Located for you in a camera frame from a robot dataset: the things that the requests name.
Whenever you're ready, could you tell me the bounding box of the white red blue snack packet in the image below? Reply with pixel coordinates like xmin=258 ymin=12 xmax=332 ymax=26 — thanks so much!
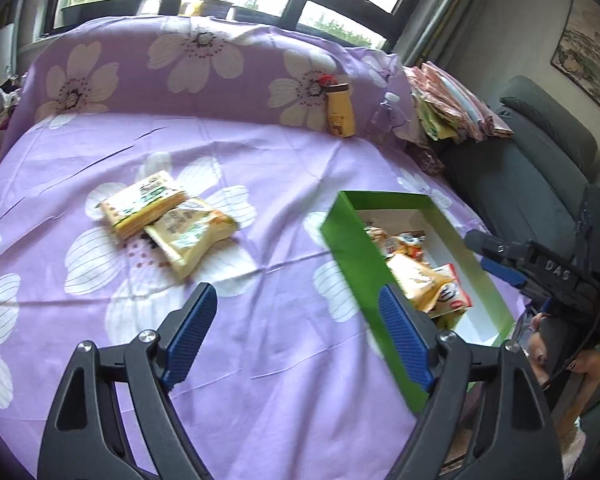
xmin=428 ymin=263 xmax=472 ymax=318

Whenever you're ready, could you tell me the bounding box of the orange yellow snack packet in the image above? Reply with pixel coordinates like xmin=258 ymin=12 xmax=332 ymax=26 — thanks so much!
xmin=386 ymin=254 xmax=451 ymax=312

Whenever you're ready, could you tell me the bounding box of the green cardboard box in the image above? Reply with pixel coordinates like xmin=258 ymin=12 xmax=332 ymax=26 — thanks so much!
xmin=321 ymin=191 xmax=515 ymax=413

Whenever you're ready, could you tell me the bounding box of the dark grey sofa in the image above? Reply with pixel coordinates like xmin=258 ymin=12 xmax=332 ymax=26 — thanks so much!
xmin=439 ymin=75 xmax=600 ymax=259

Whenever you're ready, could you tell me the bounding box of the orange cartoon snack packet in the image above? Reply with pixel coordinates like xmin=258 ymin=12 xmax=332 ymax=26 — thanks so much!
xmin=364 ymin=226 xmax=426 ymax=261

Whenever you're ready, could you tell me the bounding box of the folded pink cloth stack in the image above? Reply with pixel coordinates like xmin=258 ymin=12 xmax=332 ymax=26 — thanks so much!
xmin=403 ymin=62 xmax=514 ymax=144

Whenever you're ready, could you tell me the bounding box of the clear plastic water bottle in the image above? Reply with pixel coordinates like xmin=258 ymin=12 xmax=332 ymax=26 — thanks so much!
xmin=367 ymin=91 xmax=407 ymax=141

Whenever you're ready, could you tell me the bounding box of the yellow bottle with brown cap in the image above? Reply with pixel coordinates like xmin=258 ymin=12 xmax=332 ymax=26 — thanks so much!
xmin=318 ymin=75 xmax=356 ymax=138

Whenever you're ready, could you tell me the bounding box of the framed landscape painting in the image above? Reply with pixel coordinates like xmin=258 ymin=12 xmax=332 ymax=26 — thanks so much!
xmin=550 ymin=0 xmax=600 ymax=108

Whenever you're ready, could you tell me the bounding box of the cream green corn snack packet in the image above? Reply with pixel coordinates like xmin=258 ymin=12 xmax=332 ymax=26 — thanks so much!
xmin=144 ymin=197 xmax=238 ymax=280

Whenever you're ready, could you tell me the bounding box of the soda cracker packet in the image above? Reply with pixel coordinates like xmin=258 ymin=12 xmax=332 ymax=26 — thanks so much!
xmin=99 ymin=170 xmax=188 ymax=240

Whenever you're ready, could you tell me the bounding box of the purple floral bed sheet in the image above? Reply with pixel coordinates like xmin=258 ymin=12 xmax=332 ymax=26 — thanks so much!
xmin=0 ymin=14 xmax=527 ymax=480

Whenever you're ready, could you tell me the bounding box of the white black plush toy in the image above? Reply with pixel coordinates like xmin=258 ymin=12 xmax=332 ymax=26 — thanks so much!
xmin=0 ymin=76 xmax=22 ymax=130

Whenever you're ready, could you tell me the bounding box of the potted plant on windowsill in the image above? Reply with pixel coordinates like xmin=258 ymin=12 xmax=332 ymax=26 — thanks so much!
xmin=197 ymin=0 xmax=233 ymax=20

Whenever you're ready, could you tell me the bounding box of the black planter box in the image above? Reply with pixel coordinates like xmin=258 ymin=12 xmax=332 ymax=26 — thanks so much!
xmin=55 ymin=0 xmax=146 ymax=28

